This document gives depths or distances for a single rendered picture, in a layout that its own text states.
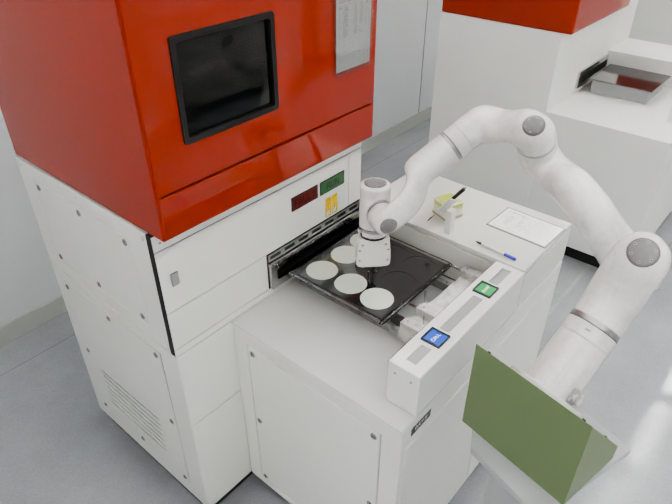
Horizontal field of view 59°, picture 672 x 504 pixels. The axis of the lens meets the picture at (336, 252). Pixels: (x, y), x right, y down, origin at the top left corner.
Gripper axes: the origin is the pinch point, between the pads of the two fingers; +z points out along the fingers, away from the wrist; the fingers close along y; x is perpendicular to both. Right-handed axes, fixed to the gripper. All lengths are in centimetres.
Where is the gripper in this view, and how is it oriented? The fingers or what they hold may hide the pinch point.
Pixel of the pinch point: (371, 275)
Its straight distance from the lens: 179.8
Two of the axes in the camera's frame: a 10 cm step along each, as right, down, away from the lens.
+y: 10.0, -0.5, 0.8
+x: -1.0, -5.7, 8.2
